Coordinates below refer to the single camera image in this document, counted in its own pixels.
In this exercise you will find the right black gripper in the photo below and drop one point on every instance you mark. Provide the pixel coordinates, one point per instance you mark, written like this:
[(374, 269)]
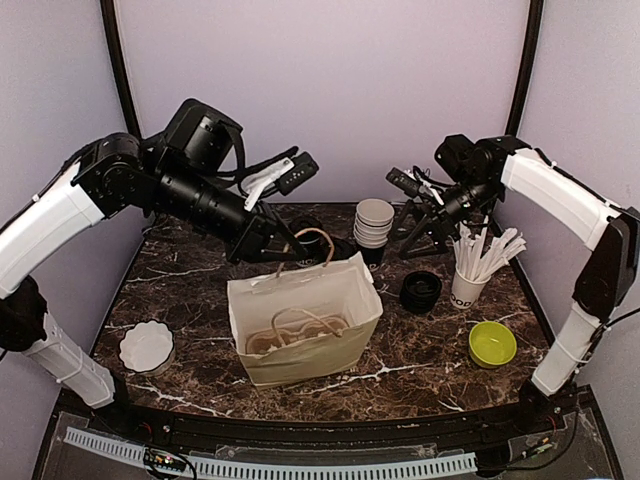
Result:
[(443, 221)]

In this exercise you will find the right black frame post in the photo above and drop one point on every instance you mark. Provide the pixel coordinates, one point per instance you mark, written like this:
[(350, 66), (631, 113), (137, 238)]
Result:
[(526, 65)]

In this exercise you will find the bundle of wrapped straws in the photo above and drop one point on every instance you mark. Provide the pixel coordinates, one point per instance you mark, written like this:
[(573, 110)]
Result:
[(477, 260)]

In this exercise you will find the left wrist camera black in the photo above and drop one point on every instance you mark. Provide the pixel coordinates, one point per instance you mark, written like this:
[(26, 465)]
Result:
[(201, 137)]

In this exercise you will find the white scalloped bowl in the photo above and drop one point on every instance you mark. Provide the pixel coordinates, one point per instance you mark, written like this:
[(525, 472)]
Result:
[(147, 349)]

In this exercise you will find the white cup holding straws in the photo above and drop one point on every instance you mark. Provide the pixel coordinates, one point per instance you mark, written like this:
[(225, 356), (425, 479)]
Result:
[(464, 292)]

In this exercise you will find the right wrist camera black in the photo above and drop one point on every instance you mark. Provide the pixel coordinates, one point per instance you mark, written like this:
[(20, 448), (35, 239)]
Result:
[(452, 155)]

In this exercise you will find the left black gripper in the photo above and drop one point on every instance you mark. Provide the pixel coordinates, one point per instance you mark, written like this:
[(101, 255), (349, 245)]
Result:
[(250, 243)]

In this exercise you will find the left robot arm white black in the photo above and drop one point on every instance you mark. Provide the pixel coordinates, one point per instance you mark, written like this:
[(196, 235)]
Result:
[(165, 173)]

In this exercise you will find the stack of black lids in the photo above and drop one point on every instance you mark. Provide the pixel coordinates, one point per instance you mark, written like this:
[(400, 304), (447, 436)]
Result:
[(420, 292)]

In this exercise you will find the stack of paper cups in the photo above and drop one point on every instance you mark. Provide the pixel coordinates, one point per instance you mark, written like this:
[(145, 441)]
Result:
[(373, 222)]

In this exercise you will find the black plastic cup lid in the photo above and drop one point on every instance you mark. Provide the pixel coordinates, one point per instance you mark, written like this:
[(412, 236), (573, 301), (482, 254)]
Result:
[(312, 241)]

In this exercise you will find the black paper coffee cup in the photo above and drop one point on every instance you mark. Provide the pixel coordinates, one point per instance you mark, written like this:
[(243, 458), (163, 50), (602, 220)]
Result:
[(311, 261)]

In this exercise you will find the green bowl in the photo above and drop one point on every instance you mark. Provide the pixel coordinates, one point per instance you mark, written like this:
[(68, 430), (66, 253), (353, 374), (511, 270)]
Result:
[(492, 345)]

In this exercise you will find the white cable duct strip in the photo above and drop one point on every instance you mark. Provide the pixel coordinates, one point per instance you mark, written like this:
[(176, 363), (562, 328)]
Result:
[(166, 465)]

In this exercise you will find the brown cardboard cup carrier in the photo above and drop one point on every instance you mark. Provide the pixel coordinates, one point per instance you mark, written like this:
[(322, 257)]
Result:
[(273, 338)]

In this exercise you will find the black frame post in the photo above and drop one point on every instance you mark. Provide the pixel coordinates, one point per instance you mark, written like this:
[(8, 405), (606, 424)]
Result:
[(118, 66), (526, 65)]

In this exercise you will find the left black frame post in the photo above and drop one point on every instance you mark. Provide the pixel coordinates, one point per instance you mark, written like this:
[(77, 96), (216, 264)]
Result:
[(118, 66)]

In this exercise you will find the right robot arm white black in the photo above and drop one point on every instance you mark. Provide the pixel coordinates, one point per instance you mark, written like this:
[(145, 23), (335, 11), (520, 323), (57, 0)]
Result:
[(481, 174)]

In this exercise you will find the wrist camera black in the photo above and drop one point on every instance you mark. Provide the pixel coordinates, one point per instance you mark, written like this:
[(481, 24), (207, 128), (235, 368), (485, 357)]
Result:
[(452, 155), (201, 137)]

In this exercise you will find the cream paper bag with handles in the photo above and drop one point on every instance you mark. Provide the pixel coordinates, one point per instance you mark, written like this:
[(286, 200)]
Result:
[(342, 288)]

